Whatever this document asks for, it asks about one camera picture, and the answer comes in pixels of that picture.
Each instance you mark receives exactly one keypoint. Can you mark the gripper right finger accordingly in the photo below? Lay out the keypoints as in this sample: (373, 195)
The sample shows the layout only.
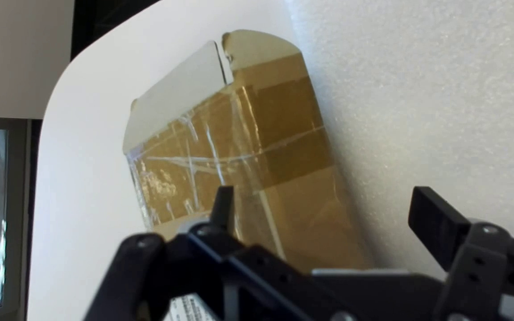
(471, 249)

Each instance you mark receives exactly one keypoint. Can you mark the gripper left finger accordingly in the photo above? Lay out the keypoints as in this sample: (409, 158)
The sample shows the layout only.
(212, 254)

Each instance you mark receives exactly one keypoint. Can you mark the brown taped cardboard box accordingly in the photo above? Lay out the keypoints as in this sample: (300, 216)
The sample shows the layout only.
(243, 156)

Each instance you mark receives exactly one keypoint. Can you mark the white foam board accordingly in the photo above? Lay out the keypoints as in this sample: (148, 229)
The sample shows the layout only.
(422, 116)

